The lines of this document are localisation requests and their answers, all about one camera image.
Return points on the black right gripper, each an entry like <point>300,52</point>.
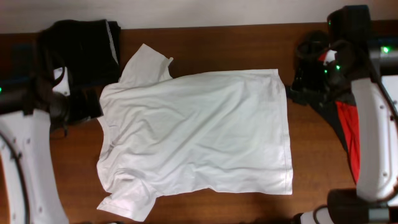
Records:
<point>300,90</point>

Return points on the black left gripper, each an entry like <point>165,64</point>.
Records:
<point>88,104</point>

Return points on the white t-shirt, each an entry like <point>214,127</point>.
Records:
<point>227,131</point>

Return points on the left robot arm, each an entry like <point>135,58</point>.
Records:
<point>32,195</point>

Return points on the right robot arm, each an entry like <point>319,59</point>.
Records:
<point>374,87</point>

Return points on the dark green t-shirt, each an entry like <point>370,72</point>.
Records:
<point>311,83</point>

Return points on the red printed t-shirt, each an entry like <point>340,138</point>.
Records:
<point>346,125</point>

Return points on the folded black garment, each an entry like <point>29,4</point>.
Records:
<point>89,49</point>

